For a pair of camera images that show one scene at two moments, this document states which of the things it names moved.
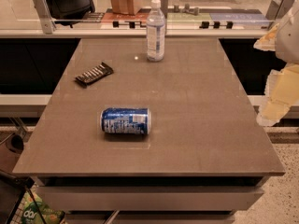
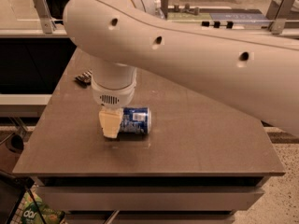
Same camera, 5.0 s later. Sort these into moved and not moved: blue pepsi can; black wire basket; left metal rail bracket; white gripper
Moved: white gripper
Not moved: black wire basket; left metal rail bracket; blue pepsi can
